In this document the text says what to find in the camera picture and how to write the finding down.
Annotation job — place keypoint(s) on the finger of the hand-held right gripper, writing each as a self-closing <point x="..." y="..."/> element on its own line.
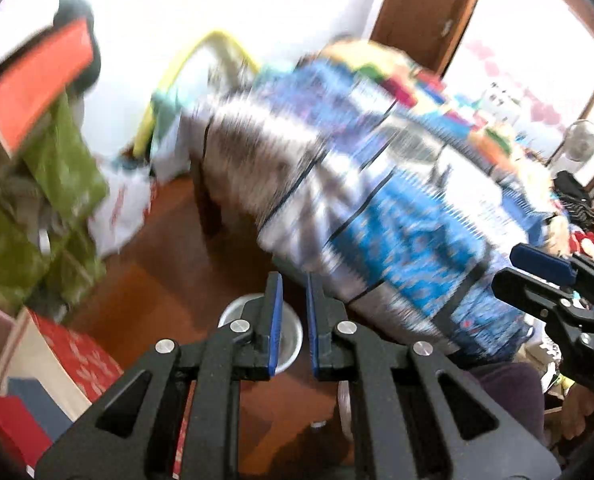
<point x="527" y="287"/>
<point x="542" y="260"/>

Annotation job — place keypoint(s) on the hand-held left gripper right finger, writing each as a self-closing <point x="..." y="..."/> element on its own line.
<point x="313" y="330"/>

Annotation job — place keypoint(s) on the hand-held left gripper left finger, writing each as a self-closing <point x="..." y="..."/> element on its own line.
<point x="276" y="320"/>

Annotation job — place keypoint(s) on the white plastic waste bin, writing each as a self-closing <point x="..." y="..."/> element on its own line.
<point x="294" y="335"/>

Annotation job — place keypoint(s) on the person's right hand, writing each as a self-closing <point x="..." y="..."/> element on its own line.
<point x="579" y="410"/>

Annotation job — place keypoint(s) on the red plush toy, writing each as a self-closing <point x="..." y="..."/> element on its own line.
<point x="587" y="245"/>

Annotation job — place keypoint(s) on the black white striped cloth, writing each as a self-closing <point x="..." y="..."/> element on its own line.
<point x="582" y="212"/>

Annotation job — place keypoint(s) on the black bag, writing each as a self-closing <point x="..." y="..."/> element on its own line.
<point x="572" y="185"/>

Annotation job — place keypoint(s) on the person's dark trouser leg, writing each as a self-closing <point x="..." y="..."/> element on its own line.
<point x="507" y="400"/>

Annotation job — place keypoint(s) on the blue patchwork bedsheet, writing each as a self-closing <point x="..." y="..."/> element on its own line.
<point x="367" y="220"/>

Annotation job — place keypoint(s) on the standing electric fan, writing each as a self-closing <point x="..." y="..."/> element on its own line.
<point x="577" y="142"/>

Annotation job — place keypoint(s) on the group of pink heart stickers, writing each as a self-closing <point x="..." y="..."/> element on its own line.
<point x="542" y="110"/>

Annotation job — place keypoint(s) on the white hard case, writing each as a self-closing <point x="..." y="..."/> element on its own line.
<point x="497" y="102"/>

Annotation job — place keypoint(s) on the white plastic bag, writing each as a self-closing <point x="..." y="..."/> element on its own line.
<point x="119" y="210"/>

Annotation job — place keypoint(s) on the red patterned paper bag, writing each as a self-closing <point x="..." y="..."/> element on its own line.
<point x="77" y="360"/>

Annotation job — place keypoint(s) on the frosted wardrobe sliding door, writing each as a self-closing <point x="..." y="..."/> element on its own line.
<point x="562" y="50"/>
<point x="492" y="25"/>

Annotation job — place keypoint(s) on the colourful patch fleece blanket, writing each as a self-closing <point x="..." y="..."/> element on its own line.
<point x="402" y="80"/>

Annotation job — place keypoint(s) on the teal cloth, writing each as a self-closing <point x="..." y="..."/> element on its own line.
<point x="167" y="115"/>

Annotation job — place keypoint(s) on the blue grey box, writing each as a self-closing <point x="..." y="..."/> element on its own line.
<point x="42" y="410"/>

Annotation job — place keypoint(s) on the green patterned bag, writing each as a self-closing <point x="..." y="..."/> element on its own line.
<point x="62" y="175"/>

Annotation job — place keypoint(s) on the brown wooden door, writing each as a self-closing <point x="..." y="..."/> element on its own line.
<point x="422" y="10"/>

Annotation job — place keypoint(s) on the red box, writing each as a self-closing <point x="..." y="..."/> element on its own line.
<point x="14" y="430"/>

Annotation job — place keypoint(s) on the dark round object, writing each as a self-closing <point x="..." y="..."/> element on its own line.
<point x="84" y="65"/>

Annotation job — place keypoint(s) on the orange box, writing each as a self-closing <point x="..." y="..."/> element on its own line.
<point x="32" y="90"/>

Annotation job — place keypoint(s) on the yellow foam bed rail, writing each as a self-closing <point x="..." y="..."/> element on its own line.
<point x="177" y="65"/>

